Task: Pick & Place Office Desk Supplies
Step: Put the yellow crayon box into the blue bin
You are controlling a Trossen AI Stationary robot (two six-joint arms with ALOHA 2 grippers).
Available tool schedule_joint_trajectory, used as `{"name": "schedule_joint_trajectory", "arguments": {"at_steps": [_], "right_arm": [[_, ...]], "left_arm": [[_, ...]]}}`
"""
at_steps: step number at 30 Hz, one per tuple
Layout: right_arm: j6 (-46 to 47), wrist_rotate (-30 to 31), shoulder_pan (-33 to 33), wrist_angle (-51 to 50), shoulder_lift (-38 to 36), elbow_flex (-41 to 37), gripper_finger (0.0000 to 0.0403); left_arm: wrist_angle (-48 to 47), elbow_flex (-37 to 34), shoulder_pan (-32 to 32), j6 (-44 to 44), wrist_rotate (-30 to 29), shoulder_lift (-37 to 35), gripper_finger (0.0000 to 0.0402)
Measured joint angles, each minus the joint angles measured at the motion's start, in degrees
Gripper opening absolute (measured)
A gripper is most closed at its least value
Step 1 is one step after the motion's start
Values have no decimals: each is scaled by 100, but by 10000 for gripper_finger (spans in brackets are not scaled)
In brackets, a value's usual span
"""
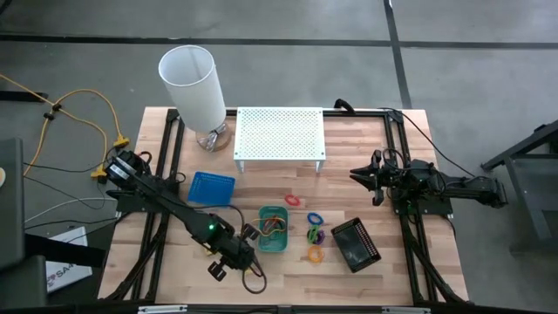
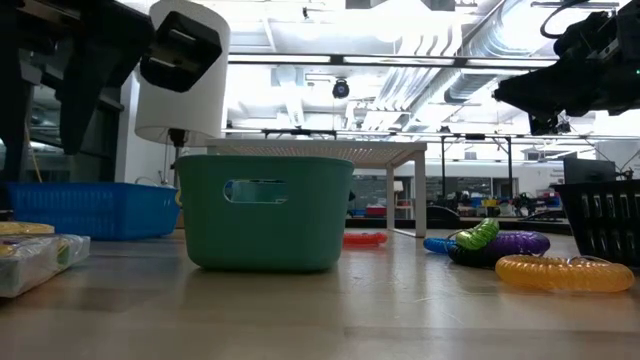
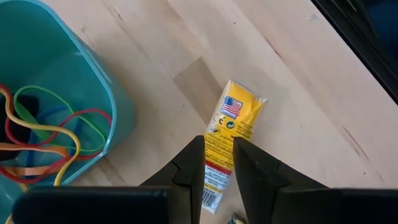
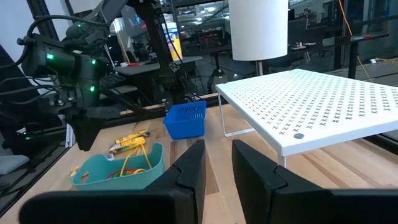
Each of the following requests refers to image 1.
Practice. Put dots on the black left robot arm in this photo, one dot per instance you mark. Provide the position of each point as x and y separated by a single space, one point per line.
165 198

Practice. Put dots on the black equipment cabinet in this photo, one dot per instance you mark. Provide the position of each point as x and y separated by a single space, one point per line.
11 196

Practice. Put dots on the wooden lamp base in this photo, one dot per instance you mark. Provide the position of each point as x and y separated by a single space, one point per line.
220 141

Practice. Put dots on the amber spiral wrist coil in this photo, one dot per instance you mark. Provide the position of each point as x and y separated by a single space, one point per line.
309 255

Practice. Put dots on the purple spiral wrist coil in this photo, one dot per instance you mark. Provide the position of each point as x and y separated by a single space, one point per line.
322 237

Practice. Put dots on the dark metal stand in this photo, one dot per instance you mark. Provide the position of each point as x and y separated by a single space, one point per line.
523 183

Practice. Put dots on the red-orange spiral wrist coil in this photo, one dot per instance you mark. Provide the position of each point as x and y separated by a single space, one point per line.
287 200

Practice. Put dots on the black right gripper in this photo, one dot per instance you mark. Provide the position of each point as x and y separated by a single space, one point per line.
394 179

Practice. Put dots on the blue spiral wrist coil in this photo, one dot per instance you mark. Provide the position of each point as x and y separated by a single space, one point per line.
309 218

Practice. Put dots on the yellow rubber band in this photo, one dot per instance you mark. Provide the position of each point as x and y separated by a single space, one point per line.
261 234

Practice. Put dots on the green rubber band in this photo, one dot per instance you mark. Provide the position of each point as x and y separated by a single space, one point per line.
268 240

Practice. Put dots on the silver metal bracket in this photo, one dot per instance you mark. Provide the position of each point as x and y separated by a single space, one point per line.
161 309
405 310

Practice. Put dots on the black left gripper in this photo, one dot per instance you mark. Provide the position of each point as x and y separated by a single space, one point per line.
235 255

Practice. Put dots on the blue plastic basket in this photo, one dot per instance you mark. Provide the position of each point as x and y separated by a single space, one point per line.
213 189

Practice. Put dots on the black plastic basket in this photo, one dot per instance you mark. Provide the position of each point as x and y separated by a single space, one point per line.
355 246

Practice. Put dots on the teal plastic bin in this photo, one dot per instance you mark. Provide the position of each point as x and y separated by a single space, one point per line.
272 248

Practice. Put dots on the black aluminium table frame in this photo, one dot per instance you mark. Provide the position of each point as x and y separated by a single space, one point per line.
370 114

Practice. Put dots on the white cylindrical lamp shade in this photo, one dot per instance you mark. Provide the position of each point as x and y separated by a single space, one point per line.
192 91

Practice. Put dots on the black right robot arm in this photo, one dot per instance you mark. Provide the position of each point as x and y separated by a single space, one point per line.
462 189

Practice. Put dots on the white perforated metal shelf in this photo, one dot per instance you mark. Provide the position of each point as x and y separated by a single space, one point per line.
279 133

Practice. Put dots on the black floor bar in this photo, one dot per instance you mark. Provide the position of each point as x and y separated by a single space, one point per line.
26 96

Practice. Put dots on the white printed sign board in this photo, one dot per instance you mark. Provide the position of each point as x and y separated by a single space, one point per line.
65 279

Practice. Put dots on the red rubber band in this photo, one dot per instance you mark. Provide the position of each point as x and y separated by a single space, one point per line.
267 222

